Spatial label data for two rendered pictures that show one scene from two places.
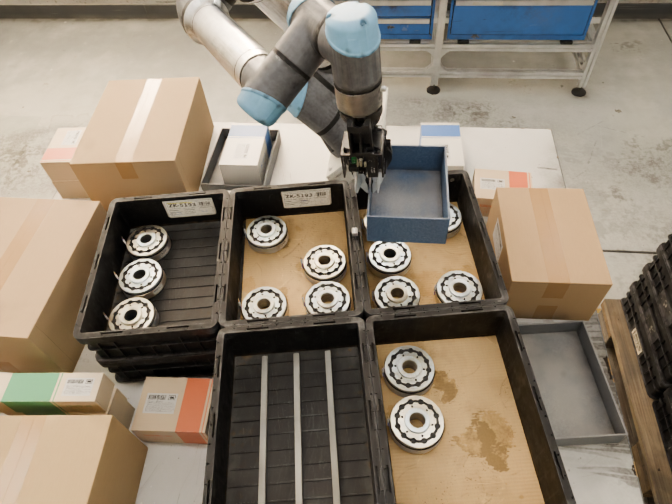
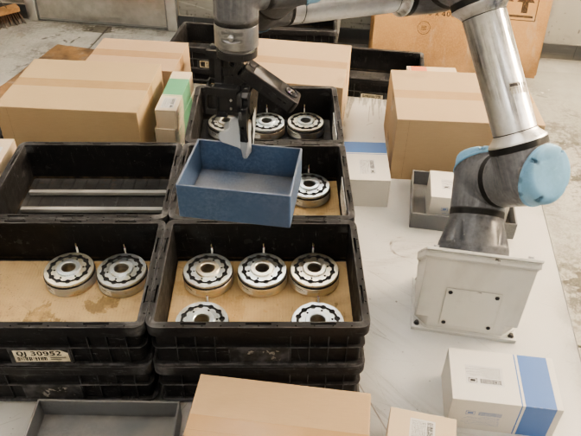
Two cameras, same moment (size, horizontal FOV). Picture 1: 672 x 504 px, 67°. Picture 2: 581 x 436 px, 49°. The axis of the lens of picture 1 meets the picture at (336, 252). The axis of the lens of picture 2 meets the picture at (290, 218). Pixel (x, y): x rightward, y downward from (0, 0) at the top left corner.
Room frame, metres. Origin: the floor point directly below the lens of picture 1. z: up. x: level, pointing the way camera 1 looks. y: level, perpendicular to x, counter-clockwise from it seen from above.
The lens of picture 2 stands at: (0.77, -1.09, 1.79)
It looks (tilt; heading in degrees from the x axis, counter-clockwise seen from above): 39 degrees down; 89
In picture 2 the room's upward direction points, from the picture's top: 1 degrees clockwise
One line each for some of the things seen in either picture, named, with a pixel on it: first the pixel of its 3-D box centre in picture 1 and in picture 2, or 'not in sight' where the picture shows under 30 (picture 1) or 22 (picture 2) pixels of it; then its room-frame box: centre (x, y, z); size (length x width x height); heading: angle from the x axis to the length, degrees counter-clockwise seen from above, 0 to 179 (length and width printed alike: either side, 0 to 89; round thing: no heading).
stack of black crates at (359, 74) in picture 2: not in sight; (371, 110); (1.18, 1.40, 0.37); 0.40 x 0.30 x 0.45; 171
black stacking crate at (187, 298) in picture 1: (167, 272); (265, 132); (0.73, 0.40, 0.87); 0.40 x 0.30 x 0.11; 0
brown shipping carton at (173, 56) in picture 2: not in sight; (139, 75); (0.30, 0.90, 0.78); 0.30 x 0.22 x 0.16; 174
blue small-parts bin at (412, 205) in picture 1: (407, 192); (242, 181); (0.70, -0.15, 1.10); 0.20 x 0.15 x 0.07; 171
